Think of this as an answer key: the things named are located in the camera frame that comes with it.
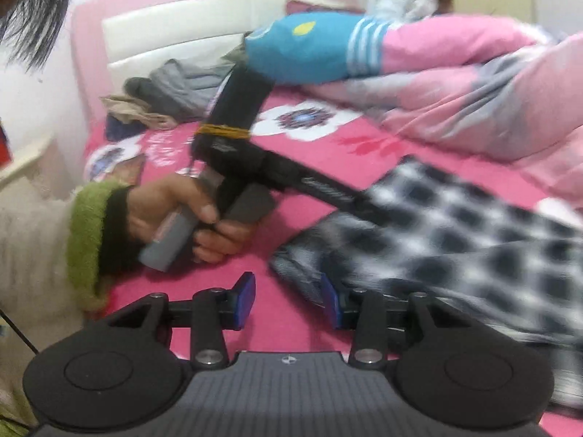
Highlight black cable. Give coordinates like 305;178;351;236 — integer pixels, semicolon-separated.
0;307;41;357

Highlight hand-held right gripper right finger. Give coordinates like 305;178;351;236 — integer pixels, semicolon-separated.
320;272;466;370

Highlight blue pillow with white stripes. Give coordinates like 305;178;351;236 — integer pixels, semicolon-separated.
243;13;393;86

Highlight black white plaid pants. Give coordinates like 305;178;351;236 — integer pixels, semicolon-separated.
268;155;583;408

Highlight pink white headboard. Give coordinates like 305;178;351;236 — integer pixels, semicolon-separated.
70;0;365;123

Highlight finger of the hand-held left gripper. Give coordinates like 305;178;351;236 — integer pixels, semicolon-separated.
357;191;399;227

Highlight person's dark hair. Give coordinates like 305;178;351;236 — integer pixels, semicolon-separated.
0;0;76;74

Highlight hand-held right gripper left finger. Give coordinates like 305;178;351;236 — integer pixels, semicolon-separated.
107;271;257;371

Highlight khaki garment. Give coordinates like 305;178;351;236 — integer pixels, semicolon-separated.
101;93;178;131

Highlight red object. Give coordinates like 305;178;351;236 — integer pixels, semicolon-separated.
0;121;12;167

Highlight pink grey quilt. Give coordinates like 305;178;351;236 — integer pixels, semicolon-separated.
314;13;583;201

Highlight person's left hand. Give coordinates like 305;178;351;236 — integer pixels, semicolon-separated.
128;176;254;263

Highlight dark blue garment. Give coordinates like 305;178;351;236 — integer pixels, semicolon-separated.
106;114;151;143

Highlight white bedside table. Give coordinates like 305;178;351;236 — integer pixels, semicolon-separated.
0;134;62;203

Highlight pink floral bed sheet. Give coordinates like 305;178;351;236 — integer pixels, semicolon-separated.
82;84;583;437

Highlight grey garment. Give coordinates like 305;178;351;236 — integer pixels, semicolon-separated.
125;58;238;120

